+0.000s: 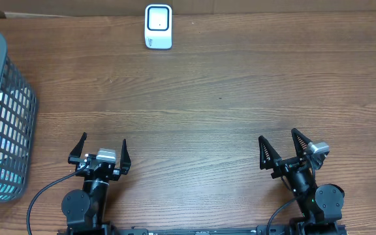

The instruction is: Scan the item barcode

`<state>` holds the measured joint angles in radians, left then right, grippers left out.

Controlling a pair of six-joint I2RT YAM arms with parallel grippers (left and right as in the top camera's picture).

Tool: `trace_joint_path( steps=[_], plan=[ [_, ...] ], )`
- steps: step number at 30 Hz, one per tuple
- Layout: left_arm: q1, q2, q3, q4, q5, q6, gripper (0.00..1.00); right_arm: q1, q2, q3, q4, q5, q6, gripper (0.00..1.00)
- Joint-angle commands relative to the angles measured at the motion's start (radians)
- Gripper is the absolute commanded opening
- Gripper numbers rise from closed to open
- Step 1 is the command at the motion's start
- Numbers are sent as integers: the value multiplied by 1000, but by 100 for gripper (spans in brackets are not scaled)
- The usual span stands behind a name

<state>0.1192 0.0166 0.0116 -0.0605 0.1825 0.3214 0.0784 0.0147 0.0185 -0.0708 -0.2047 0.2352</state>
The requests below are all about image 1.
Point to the grey plastic mesh basket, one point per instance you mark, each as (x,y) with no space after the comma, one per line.
(18,117)

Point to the white barcode scanner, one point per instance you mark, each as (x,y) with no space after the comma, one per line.
(158,27)

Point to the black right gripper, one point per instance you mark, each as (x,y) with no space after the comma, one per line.
(285,166)

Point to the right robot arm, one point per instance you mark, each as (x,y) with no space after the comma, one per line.
(320,205)

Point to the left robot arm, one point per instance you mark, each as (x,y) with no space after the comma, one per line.
(84,208)

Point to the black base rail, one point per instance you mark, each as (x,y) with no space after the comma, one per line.
(201,231)

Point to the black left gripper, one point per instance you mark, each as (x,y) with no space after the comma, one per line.
(73,157)

